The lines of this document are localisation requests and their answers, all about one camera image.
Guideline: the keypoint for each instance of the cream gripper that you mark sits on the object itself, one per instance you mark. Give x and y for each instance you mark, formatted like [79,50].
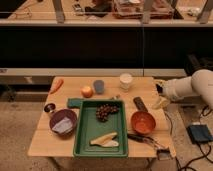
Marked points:
[161,102]

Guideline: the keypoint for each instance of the dark grape bunch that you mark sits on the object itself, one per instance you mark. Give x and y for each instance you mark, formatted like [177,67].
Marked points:
[104,111]

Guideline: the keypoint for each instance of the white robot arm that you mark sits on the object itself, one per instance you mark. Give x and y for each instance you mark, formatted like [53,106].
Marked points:
[200,83]

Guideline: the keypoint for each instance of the white paper cup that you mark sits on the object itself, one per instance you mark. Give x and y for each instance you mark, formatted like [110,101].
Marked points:
[125,81]

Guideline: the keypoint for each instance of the blue-grey cup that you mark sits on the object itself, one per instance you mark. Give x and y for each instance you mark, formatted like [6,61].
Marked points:
[99,86]

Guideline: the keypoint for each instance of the black remote control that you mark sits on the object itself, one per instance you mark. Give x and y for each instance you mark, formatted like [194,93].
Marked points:
[139,104]

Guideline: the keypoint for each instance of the orange bowl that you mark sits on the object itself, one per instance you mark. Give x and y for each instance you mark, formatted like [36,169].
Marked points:
[143,122]

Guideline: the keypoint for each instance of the wooden table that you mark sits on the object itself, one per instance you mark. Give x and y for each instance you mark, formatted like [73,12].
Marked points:
[48,144]

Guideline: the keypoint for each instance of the black box on shelf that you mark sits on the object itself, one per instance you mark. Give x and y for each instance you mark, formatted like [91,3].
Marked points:
[200,65]

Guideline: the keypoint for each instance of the blue power box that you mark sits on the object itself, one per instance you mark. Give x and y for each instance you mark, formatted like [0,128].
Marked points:
[199,134]

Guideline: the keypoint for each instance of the orange apple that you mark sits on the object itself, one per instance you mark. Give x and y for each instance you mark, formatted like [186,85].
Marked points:
[87,92]

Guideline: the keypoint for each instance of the green plastic tray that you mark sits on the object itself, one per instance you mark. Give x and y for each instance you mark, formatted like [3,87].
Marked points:
[89,128]

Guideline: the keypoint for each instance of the green sponge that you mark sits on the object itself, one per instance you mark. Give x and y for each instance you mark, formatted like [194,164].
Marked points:
[74,102]

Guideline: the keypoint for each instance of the white cloth in bowl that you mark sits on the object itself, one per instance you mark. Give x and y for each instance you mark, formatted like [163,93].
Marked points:
[63,126]

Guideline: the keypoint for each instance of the purple bowl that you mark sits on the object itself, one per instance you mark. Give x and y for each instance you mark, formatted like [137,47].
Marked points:
[61,114]

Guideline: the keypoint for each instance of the orange carrot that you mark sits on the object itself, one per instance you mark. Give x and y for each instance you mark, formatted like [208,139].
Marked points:
[56,86]

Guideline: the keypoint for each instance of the small dark round tin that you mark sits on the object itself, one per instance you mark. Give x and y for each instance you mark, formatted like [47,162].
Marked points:
[50,108]

